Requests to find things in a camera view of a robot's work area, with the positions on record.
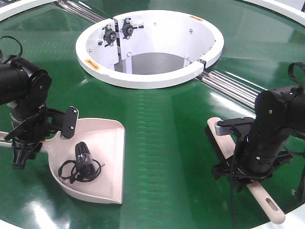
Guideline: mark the right steel roller strip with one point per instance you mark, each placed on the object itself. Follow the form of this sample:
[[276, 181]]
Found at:
[[233, 86]]

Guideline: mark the white outer rim left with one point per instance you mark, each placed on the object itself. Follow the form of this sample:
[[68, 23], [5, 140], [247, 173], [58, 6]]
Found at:
[[17, 7]]

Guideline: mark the pink hand broom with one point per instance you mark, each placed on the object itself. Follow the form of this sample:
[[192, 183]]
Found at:
[[229, 138]]

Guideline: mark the left black bearing mount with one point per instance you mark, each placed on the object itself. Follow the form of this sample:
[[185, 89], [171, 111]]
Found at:
[[109, 35]]

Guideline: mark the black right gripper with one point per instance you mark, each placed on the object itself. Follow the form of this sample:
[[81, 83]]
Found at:
[[247, 165]]

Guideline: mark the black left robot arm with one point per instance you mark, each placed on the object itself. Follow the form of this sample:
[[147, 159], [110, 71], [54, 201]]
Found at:
[[24, 88]]

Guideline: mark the white outer rim front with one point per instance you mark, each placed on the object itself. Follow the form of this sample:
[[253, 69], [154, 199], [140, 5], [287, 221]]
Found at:
[[295, 219]]

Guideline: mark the steel roller strip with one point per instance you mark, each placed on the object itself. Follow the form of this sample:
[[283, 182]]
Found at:
[[233, 86], [80, 10]]

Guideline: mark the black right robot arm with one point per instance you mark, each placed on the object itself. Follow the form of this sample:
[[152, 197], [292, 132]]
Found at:
[[259, 141]]

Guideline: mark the right black bearing mount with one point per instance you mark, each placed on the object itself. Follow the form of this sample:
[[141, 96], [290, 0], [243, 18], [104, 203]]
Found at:
[[128, 28]]

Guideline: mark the white outer rim right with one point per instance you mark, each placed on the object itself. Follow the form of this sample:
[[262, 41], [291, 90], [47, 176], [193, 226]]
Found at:
[[282, 9]]

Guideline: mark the rear steel roller strip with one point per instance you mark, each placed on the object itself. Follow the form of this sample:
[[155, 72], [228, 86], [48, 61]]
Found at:
[[80, 10]]

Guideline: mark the black bearing mount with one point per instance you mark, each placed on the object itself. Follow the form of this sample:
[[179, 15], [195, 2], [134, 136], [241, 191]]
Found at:
[[128, 28], [109, 35]]

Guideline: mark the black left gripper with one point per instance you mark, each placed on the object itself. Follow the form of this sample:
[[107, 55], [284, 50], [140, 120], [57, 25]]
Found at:
[[33, 125]]

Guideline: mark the white rim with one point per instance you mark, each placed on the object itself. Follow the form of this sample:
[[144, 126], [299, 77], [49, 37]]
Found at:
[[295, 219], [17, 7], [282, 9]]

